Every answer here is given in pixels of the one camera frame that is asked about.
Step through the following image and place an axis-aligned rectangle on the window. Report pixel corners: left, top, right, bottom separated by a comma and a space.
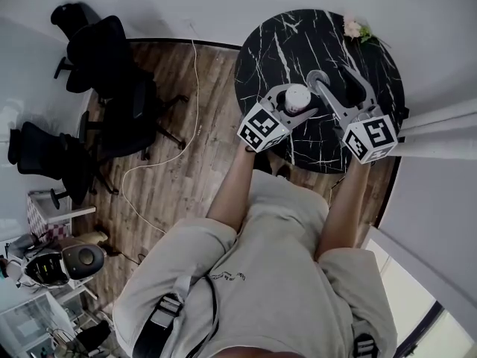
366, 236, 477, 358

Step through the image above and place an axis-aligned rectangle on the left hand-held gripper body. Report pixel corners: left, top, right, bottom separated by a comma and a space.
237, 95, 292, 154

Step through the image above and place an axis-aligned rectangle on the pink checkered box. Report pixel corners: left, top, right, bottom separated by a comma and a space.
27, 191, 72, 239

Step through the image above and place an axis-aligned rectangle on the person's grey t-shirt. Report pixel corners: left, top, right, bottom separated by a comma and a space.
111, 169, 399, 358

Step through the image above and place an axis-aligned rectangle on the black and white helmet device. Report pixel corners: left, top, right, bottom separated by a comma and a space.
23, 239, 107, 287

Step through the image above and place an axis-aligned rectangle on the white floor cable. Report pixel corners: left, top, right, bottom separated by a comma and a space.
121, 38, 201, 235

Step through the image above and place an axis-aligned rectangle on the grey round disc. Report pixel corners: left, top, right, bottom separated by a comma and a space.
306, 69, 332, 90

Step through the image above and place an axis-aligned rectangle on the grey harness strap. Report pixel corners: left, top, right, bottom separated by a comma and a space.
351, 321, 379, 358
133, 274, 193, 357

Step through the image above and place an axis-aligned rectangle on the person's right forearm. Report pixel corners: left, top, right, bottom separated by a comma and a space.
315, 160, 372, 263

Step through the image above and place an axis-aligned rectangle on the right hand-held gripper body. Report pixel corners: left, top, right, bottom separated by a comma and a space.
332, 101, 399, 165

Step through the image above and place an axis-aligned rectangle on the person's left forearm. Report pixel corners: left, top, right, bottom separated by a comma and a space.
206, 145, 258, 234

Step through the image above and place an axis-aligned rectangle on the white metal shelf cart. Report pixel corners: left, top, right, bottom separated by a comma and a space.
0, 189, 115, 358

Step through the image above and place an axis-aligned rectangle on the white cotton swab container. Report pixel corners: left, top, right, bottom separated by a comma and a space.
284, 84, 312, 116

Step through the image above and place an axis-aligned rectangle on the black chest cable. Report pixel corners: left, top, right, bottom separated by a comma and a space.
205, 273, 221, 337

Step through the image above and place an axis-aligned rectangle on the pink flower bouquet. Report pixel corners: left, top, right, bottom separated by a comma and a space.
341, 12, 391, 48

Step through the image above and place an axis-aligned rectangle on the black office chair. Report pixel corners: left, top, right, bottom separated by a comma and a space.
7, 120, 120, 210
79, 75, 189, 160
50, 2, 130, 93

